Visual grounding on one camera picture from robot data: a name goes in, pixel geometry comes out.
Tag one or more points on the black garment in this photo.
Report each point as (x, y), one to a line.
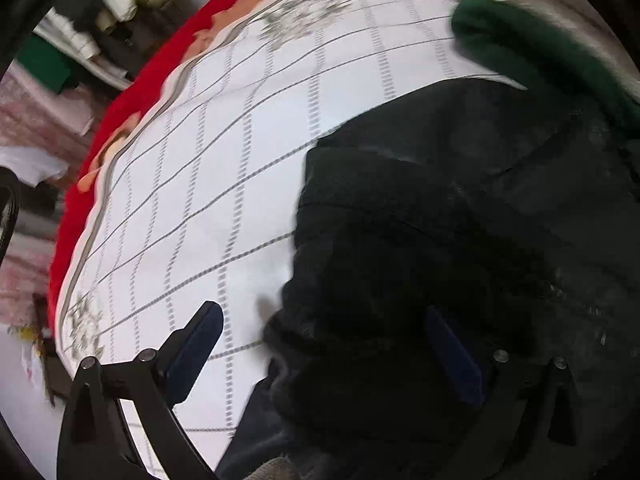
(450, 210)

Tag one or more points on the green garment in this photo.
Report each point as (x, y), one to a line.
(540, 45)

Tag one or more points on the red floral blanket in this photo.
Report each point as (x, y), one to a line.
(150, 75)

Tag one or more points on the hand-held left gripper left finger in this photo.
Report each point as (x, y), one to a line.
(196, 345)

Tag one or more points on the pink patterned cloth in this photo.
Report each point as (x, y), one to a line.
(35, 125)

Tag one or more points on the white checked bed sheet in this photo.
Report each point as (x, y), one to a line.
(225, 170)

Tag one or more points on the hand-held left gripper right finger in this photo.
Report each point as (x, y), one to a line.
(452, 347)

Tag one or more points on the white cloth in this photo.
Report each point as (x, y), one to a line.
(560, 0)

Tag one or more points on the pile of clothes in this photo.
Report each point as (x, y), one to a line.
(85, 25)

